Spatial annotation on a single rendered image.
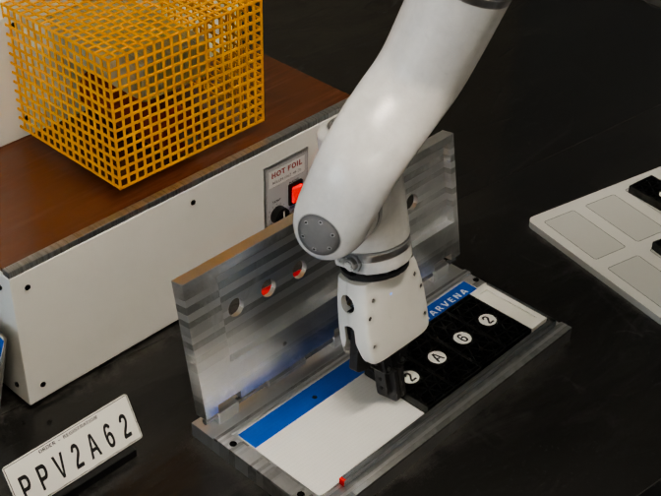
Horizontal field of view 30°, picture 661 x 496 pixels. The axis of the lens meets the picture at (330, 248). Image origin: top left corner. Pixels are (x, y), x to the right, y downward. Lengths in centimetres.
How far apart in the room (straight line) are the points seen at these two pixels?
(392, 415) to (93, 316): 36
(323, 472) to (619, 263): 56
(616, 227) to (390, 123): 67
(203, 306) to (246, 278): 7
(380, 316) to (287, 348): 15
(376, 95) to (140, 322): 49
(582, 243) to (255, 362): 55
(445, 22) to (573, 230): 67
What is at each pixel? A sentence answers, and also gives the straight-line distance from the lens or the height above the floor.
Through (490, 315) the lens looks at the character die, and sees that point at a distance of 154.
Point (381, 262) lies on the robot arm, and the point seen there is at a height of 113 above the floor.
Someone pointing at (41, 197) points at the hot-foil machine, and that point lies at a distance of 147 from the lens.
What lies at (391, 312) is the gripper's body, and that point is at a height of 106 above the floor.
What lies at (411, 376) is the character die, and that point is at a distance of 144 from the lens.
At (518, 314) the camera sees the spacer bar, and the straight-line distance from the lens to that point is 155.
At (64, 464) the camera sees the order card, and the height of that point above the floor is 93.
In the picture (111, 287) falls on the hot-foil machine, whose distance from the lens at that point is 145.
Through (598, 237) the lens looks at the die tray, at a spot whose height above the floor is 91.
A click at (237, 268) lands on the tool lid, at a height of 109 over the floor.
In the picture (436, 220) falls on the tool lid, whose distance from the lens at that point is 158.
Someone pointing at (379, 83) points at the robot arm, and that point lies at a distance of 118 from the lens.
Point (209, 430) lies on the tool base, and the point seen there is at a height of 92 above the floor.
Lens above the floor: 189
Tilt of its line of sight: 36 degrees down
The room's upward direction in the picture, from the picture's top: 1 degrees clockwise
